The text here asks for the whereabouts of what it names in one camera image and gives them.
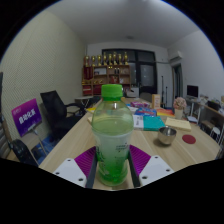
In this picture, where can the pink flowers in white pot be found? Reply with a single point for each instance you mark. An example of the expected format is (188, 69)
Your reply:
(180, 103)

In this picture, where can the white booklet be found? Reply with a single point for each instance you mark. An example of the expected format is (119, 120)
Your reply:
(138, 121)

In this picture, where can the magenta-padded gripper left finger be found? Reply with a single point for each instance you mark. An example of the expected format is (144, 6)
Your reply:
(70, 170)

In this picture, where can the small metal cup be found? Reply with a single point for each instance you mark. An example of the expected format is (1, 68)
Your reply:
(167, 135)

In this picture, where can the white air conditioner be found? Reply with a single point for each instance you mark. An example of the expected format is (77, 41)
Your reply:
(176, 56)

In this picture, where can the pink package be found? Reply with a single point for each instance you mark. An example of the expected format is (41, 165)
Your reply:
(140, 104)

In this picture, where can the purple sign board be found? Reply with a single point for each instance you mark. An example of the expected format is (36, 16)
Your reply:
(26, 116)

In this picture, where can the cream notebook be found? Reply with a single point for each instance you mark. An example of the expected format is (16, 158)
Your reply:
(89, 119)

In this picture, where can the black bag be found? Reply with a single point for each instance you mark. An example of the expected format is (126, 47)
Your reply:
(23, 153)

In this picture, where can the orange yellow book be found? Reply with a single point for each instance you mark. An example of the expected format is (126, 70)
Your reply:
(165, 112)

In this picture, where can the dark glass door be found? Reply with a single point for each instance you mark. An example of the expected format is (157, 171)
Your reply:
(146, 75)

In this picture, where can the flat round red coaster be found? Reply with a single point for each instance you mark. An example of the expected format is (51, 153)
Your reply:
(189, 139)

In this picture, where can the small white round table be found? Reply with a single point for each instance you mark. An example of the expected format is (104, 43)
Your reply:
(83, 98)

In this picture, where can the green drink bottle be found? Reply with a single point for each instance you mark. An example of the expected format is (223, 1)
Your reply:
(112, 133)

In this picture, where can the beige standing card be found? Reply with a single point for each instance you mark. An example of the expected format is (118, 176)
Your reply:
(156, 101)

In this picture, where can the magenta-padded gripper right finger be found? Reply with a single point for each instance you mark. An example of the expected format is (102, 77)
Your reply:
(155, 169)

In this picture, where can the blue book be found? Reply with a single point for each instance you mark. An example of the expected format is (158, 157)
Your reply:
(145, 111)

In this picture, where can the black computer monitor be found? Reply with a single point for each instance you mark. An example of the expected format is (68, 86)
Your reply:
(192, 90)

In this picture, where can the striped grey chair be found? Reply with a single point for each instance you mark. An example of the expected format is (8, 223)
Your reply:
(3, 140)

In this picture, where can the black office chair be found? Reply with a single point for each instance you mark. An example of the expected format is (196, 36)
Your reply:
(55, 110)

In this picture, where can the wooden shelf unit with trophies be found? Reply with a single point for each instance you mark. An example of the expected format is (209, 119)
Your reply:
(96, 75)

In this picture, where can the teal book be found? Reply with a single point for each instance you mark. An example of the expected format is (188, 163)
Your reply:
(153, 122)

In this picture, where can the long white side desk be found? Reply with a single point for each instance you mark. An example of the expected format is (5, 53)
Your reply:
(210, 108)

